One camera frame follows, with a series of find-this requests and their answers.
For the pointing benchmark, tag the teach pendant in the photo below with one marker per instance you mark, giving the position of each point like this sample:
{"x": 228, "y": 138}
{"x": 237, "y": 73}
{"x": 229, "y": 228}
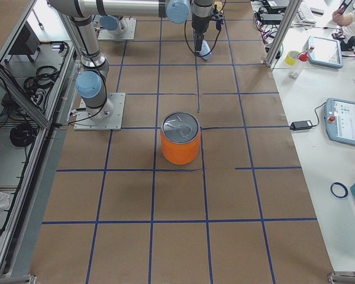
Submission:
{"x": 324, "y": 52}
{"x": 340, "y": 120}

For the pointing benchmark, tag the aluminium frame post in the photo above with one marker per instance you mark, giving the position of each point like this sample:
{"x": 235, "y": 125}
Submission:
{"x": 288, "y": 17}

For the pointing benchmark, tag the yellow tape roll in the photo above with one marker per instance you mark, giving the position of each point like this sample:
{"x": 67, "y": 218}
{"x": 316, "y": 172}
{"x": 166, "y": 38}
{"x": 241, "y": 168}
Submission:
{"x": 291, "y": 57}

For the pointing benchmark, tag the light blue plastic cup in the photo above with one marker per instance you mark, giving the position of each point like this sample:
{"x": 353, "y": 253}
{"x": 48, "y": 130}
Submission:
{"x": 205, "y": 53}

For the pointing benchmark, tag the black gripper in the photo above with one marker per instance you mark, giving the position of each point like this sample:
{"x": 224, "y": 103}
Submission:
{"x": 199, "y": 26}

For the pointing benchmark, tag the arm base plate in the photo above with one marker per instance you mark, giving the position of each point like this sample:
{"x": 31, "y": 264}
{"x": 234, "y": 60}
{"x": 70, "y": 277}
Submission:
{"x": 104, "y": 35}
{"x": 109, "y": 117}

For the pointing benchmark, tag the person's hand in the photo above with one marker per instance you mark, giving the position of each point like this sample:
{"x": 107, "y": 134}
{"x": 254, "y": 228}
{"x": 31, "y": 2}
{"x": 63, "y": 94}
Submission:
{"x": 342, "y": 19}

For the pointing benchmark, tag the teach pendant far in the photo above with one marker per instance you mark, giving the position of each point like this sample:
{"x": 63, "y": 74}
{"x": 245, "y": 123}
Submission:
{"x": 324, "y": 52}

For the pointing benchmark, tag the teach pendant near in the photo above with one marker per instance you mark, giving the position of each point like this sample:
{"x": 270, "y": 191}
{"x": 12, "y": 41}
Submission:
{"x": 340, "y": 120}

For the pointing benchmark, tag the black power adapter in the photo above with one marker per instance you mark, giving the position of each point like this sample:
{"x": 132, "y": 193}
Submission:
{"x": 301, "y": 125}

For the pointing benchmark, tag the orange can with silver lid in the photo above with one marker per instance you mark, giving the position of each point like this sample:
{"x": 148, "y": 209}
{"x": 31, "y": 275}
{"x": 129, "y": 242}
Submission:
{"x": 180, "y": 136}

